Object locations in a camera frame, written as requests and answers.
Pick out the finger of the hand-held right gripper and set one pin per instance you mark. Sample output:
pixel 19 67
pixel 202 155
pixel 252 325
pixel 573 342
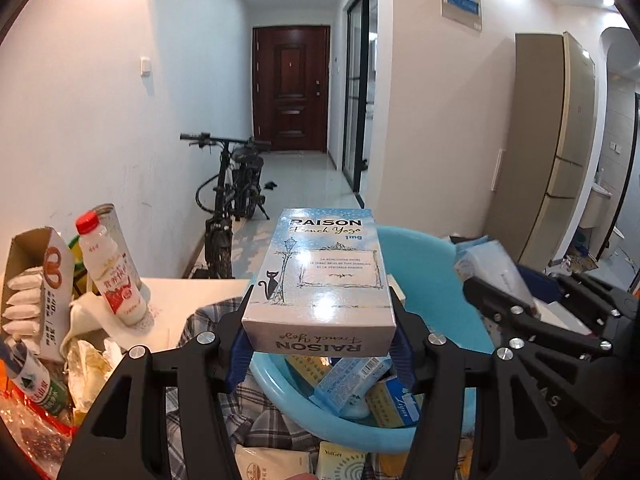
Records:
pixel 500 305
pixel 610 312

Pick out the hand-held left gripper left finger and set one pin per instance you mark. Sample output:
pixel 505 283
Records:
pixel 237 357

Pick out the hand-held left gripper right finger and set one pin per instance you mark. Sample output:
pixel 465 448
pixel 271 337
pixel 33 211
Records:
pixel 402 360

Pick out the white blue wipes pack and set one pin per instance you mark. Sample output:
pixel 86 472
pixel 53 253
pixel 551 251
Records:
pixel 492 270

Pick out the blue white box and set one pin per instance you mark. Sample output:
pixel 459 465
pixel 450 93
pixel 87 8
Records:
pixel 406 402

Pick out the light blue packet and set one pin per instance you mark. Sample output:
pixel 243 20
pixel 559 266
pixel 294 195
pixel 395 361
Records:
pixel 350 381

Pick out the blue plastic basin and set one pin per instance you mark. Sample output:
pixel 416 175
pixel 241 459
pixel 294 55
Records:
pixel 440 285

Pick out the light blue carton box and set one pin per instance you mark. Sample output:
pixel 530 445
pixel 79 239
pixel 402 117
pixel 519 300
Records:
pixel 320 270

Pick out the white flat box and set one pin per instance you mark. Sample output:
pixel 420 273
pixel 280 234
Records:
pixel 565 320

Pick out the blue plaid shirt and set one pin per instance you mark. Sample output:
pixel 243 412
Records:
pixel 260 425

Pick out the white sink cabinet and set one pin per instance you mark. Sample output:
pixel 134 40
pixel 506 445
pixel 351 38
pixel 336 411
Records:
pixel 597 205

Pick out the white packet with round logo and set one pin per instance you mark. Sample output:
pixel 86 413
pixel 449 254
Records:
pixel 270 465

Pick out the pale yellow patterned box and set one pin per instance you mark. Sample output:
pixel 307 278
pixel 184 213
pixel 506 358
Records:
pixel 341 462

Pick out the milk bottle with red cap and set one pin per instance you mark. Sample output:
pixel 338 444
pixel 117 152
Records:
pixel 117 285

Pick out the crumpled clear plastic wrapper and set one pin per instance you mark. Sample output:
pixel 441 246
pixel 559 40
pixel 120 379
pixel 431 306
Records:
pixel 90 375

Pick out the white plastic bag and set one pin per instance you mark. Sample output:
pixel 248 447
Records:
pixel 92 320

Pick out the beige refrigerator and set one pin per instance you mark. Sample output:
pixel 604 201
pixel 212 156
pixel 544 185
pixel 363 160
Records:
pixel 545 160

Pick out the black slippers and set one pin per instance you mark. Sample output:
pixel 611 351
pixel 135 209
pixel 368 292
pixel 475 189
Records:
pixel 272 186

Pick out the black bicycle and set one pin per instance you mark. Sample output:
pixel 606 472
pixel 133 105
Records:
pixel 235 180

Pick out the green yellow packet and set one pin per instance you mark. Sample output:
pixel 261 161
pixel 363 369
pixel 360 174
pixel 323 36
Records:
pixel 77 265

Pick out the silver tin can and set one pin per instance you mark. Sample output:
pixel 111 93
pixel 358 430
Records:
pixel 111 217

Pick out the open cardboard box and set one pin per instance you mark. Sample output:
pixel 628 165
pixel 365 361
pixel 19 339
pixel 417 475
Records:
pixel 55 285

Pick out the water bottle with green label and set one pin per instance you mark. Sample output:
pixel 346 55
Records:
pixel 35 385

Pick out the red snack bag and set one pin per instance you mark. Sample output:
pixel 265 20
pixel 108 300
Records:
pixel 35 440

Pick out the row of white sachets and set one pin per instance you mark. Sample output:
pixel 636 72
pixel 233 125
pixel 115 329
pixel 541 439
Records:
pixel 22 305

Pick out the black framed glass door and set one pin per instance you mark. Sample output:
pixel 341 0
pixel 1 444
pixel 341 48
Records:
pixel 360 110

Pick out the dark red entrance door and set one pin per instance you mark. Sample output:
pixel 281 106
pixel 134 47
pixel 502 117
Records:
pixel 290 90

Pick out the white light switch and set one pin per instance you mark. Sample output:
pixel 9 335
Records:
pixel 145 66

